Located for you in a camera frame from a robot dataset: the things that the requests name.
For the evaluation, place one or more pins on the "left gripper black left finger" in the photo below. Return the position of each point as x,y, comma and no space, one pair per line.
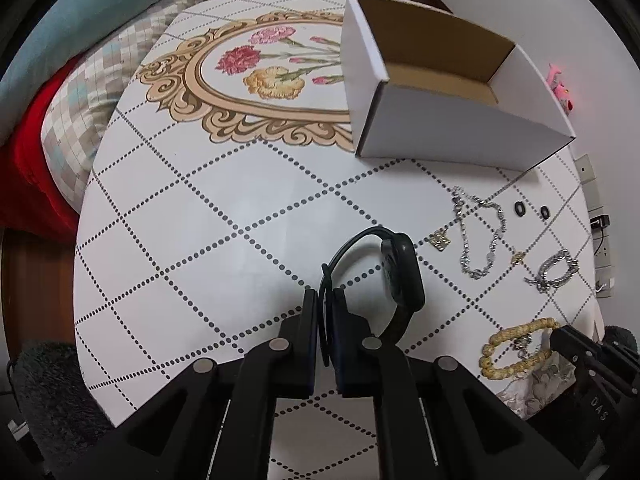
280,368

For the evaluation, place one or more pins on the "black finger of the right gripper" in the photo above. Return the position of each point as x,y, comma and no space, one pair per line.
565,342

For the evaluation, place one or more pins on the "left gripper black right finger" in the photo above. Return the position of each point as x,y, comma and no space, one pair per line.
366,367

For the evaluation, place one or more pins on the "black smartwatch with band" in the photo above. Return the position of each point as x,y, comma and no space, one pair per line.
403,275

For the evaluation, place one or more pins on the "small gold charm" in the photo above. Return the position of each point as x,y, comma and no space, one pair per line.
518,257

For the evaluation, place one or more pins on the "gold square pendant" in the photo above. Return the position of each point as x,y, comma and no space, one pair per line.
439,239

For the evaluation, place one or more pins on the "dark fluffy rug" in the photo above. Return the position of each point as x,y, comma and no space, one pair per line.
63,418

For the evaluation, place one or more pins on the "pink panther plush toy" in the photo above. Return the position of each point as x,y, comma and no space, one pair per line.
559,89

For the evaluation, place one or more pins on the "white cardboard box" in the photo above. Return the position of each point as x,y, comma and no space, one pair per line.
424,84

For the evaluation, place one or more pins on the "red bed sheet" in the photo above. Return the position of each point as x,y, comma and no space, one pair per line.
30,200

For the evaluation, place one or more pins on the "checkered grey quilt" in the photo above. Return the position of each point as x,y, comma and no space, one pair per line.
77,117

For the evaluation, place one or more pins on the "teal blanket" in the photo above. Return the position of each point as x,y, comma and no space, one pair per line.
67,29

